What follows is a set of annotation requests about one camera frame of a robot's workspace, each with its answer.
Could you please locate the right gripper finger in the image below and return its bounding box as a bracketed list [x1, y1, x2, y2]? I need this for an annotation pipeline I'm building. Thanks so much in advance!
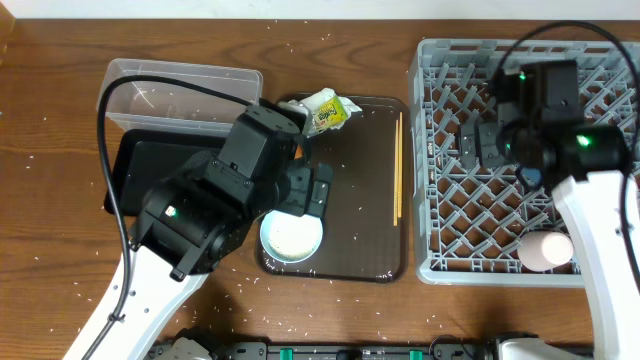
[477, 122, 507, 168]
[457, 122, 476, 170]

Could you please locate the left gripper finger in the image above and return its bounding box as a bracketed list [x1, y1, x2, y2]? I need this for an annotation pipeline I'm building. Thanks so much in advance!
[284, 167, 312, 217]
[306, 163, 334, 218]

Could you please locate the blue plate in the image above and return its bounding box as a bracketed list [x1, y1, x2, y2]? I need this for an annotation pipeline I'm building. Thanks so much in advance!
[515, 166, 543, 191]

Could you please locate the light blue rice bowl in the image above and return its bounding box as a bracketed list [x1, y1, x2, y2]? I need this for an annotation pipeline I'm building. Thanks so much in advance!
[259, 211, 324, 263]

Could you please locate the pink cup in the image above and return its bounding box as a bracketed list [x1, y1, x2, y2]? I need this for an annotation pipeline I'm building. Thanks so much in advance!
[517, 231, 574, 272]

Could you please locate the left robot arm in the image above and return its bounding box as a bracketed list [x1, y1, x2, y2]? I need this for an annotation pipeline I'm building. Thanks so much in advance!
[65, 102, 333, 359]

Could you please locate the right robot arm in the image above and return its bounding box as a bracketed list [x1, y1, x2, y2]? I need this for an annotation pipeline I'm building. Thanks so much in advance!
[456, 60, 639, 359]

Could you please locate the grey dishwasher rack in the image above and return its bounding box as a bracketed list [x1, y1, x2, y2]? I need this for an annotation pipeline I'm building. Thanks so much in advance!
[409, 39, 639, 288]

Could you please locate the orange carrot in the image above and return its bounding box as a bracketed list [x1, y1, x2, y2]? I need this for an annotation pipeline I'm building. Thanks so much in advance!
[294, 145, 303, 159]

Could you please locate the silver foil wrapper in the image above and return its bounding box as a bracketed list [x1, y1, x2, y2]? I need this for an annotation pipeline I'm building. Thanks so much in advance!
[277, 100, 311, 116]

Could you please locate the white crumpled tissue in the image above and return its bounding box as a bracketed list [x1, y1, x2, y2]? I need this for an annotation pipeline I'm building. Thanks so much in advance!
[300, 88, 362, 137]

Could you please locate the brown serving tray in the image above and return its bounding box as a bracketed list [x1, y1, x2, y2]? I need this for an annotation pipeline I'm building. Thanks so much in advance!
[257, 96, 409, 284]

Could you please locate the yellow green snack packet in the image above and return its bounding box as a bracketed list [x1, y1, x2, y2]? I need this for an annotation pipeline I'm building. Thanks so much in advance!
[313, 96, 349, 133]

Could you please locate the right wooden chopstick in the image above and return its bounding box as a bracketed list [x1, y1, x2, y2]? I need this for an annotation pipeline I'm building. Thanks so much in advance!
[396, 112, 403, 219]

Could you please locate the wooden chopstick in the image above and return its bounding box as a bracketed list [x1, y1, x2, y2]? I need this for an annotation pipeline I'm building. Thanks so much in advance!
[396, 112, 403, 219]
[393, 120, 398, 227]

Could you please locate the left wooden chopstick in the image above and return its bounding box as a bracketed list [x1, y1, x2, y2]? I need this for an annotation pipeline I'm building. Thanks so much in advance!
[393, 120, 398, 227]

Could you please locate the black plastic tray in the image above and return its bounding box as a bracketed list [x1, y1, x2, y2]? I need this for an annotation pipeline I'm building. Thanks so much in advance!
[112, 129, 225, 216]

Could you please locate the clear plastic bin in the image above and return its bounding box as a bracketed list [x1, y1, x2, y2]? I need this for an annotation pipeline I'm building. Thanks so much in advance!
[101, 58, 263, 137]

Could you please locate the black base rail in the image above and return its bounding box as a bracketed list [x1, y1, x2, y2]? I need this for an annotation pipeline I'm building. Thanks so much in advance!
[143, 339, 497, 360]

